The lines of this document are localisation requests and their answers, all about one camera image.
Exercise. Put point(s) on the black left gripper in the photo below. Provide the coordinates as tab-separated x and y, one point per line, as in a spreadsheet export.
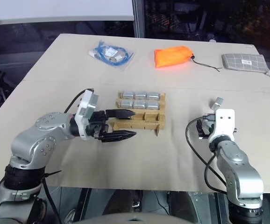
97	123

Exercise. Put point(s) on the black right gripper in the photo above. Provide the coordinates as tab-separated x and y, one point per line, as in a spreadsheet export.
203	130

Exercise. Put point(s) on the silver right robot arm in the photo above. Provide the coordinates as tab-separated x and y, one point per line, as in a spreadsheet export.
237	161

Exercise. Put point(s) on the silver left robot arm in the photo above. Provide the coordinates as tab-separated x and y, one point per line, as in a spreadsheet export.
44	123

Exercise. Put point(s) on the wooden slotted rack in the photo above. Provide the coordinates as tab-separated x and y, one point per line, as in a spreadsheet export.
149	124

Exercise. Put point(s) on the small silver metal block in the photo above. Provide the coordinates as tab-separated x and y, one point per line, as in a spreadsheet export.
217	103

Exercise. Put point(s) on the clear plastic bag with parts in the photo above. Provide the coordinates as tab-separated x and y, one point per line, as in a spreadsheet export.
119	66

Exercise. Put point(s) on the grey checked zipper pouch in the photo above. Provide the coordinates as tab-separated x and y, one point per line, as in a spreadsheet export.
235	62

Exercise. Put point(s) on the orange fabric pouch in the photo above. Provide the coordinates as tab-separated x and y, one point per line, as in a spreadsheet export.
172	57

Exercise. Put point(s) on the white board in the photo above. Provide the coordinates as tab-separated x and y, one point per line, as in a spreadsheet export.
55	10

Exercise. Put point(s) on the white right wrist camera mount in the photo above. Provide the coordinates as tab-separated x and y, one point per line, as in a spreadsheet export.
223	123

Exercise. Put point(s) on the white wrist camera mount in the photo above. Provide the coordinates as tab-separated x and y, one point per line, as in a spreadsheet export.
223	123
82	109

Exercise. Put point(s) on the small silver camera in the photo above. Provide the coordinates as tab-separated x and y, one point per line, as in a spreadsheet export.
128	95
139	104
153	105
140	95
127	104
153	95

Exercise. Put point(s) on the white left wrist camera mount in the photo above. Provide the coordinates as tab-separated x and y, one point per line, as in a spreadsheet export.
82	109

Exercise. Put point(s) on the grey metal post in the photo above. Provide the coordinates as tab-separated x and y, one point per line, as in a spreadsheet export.
138	18

